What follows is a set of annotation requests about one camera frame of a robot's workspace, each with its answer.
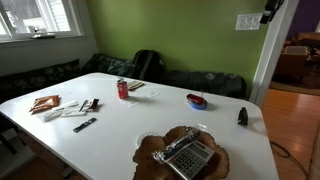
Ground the clear packet of black cutlery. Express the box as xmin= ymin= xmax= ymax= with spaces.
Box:
xmin=152 ymin=125 xmax=208 ymax=165

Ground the live-edge wooden tray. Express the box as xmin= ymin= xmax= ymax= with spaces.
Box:
xmin=132 ymin=125 xmax=231 ymax=180

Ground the flat white packet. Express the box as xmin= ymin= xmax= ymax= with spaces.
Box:
xmin=61 ymin=109 xmax=88 ymax=118

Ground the crumpled white packet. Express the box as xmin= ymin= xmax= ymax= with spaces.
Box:
xmin=39 ymin=109 xmax=64 ymax=123

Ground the orange snack packet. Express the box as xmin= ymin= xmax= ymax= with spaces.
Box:
xmin=29 ymin=94 xmax=61 ymax=115

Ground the striped tan pouch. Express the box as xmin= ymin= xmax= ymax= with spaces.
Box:
xmin=127 ymin=80 xmax=145 ymax=92

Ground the black backpack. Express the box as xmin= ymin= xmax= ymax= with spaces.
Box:
xmin=131 ymin=49 xmax=165 ymax=84

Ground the white paper sheet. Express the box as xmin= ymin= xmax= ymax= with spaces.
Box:
xmin=119 ymin=97 xmax=141 ymax=109

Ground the red glossy case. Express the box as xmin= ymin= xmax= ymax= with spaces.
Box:
xmin=185 ymin=93 xmax=205 ymax=106

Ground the red soda can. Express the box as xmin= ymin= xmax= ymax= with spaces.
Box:
xmin=116 ymin=77 xmax=130 ymax=100

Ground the dark floral bench cushion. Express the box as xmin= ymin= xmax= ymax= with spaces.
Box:
xmin=0 ymin=58 xmax=82 ymax=102
xmin=81 ymin=52 xmax=136 ymax=79
xmin=161 ymin=70 xmax=249 ymax=100

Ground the white round slotted disc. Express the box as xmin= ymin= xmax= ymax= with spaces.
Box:
xmin=135 ymin=131 xmax=158 ymax=149

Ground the grey desk calculator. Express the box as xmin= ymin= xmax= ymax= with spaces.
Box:
xmin=165 ymin=139 xmax=216 ymax=180

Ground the black rectangular bar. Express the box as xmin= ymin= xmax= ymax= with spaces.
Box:
xmin=72 ymin=117 xmax=98 ymax=134

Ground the long white sachet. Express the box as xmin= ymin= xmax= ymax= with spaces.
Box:
xmin=52 ymin=100 xmax=79 ymax=112

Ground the small object on plate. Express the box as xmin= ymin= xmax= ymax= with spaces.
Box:
xmin=30 ymin=25 xmax=57 ymax=40

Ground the wicker armchair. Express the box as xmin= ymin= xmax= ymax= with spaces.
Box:
xmin=272 ymin=45 xmax=311 ymax=85

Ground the white framed window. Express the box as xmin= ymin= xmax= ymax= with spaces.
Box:
xmin=0 ymin=0 xmax=85 ymax=43

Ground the white wall switch plate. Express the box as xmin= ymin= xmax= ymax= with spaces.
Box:
xmin=234 ymin=12 xmax=264 ymax=32

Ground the white door frame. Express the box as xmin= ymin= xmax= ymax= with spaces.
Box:
xmin=249 ymin=0 xmax=300 ymax=108

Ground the black floor cable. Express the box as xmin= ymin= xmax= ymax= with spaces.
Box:
xmin=269 ymin=140 xmax=310 ymax=178

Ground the black mounted camera device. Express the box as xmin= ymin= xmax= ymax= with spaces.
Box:
xmin=259 ymin=0 xmax=285 ymax=25

